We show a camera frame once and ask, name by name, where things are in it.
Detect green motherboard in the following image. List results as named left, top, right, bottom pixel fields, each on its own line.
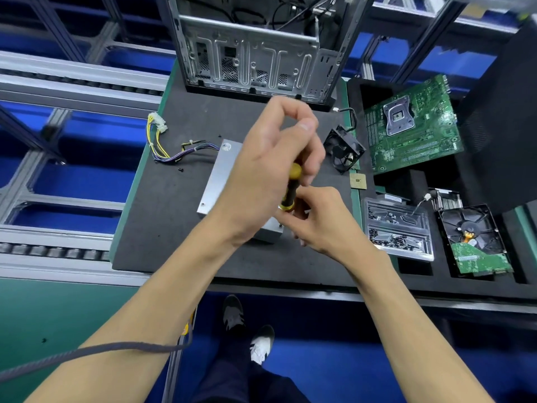
left=362, top=73, right=465, bottom=175

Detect grey power supply cover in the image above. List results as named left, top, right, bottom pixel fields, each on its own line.
left=195, top=138, right=286, bottom=244

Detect yellow handled screwdriver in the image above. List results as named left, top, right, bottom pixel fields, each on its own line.
left=279, top=162, right=304, bottom=213

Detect person's shoe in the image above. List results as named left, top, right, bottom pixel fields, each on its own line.
left=220, top=293, right=246, bottom=332
left=248, top=325, right=276, bottom=366

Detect person's left hand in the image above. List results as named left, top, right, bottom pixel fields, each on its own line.
left=205, top=95, right=327, bottom=249

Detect black hard disk drive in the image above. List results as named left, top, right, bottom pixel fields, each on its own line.
left=436, top=203, right=515, bottom=277

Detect clear plastic screw tray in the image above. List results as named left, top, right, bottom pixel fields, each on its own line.
left=362, top=195, right=436, bottom=263

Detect thin black cable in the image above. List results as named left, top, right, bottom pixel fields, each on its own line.
left=0, top=306, right=198, bottom=385

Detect person's right hand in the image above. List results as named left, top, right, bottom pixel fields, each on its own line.
left=277, top=185, right=370, bottom=265

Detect person's dark trousers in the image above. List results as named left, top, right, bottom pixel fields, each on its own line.
left=191, top=327, right=312, bottom=403

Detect person's left shoe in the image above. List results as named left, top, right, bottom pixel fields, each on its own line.
left=220, top=293, right=246, bottom=332

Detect black foam work mat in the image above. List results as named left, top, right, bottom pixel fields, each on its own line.
left=111, top=63, right=370, bottom=289

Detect person's right shoe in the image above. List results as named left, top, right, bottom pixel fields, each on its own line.
left=248, top=325, right=276, bottom=366

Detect silver computer tower chassis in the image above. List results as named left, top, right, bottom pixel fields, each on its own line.
left=153, top=0, right=374, bottom=110

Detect aluminium conveyor frame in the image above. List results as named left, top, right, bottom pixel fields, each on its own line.
left=0, top=0, right=537, bottom=282

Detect black foam parts tray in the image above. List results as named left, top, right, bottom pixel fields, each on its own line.
left=346, top=21, right=537, bottom=301

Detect person's left forearm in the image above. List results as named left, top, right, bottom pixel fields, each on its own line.
left=25, top=214, right=257, bottom=403

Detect black cooling fan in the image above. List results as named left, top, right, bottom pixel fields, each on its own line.
left=323, top=106, right=367, bottom=173

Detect person's right forearm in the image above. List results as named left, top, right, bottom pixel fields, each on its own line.
left=348, top=239, right=496, bottom=403

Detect silver heatsink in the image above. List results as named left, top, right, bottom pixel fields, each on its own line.
left=428, top=187, right=465, bottom=212

